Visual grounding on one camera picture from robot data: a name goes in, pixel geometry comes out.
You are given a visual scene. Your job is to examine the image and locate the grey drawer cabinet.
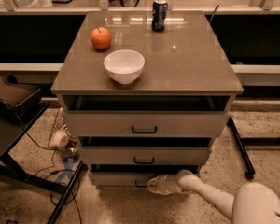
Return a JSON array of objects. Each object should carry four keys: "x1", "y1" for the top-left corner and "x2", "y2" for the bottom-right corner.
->
[{"x1": 51, "y1": 11, "x2": 243, "y2": 175}]

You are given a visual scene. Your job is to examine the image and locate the black stand leg with caster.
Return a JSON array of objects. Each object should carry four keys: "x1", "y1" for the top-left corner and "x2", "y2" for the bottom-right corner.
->
[{"x1": 228, "y1": 117, "x2": 255, "y2": 180}]

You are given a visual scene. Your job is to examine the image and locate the white bowl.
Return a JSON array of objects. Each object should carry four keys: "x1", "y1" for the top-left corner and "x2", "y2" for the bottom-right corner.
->
[{"x1": 104, "y1": 49, "x2": 145, "y2": 84}]

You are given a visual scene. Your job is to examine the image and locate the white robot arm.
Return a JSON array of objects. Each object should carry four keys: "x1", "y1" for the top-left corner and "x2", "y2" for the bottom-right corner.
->
[{"x1": 147, "y1": 170, "x2": 280, "y2": 224}]

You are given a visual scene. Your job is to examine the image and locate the black floor cable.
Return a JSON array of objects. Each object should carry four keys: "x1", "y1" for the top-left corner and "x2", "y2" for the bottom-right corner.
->
[{"x1": 25, "y1": 132, "x2": 84, "y2": 224}]

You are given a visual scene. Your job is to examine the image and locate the dark soda can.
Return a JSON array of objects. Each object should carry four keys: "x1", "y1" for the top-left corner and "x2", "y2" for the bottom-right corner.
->
[{"x1": 151, "y1": 0, "x2": 168, "y2": 32}]

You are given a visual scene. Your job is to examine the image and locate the white round device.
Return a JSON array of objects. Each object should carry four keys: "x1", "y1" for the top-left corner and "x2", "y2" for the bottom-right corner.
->
[{"x1": 49, "y1": 129, "x2": 69, "y2": 149}]

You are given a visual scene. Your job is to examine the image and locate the red apple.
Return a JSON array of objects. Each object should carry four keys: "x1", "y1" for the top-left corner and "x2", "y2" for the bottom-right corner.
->
[{"x1": 91, "y1": 27, "x2": 112, "y2": 49}]

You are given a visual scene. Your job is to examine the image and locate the black side table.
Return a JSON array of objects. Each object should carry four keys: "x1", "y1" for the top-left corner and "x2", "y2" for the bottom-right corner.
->
[{"x1": 0, "y1": 102, "x2": 84, "y2": 224}]

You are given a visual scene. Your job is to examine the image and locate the wire mesh basket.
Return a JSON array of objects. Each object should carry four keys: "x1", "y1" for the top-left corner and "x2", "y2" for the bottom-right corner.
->
[{"x1": 49, "y1": 108, "x2": 73, "y2": 145}]

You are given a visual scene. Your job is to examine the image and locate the drawer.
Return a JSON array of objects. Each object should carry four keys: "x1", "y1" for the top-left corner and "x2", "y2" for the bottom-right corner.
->
[
  {"x1": 63, "y1": 111, "x2": 230, "y2": 137},
  {"x1": 89, "y1": 172, "x2": 159, "y2": 188},
  {"x1": 78, "y1": 147, "x2": 209, "y2": 165}
]

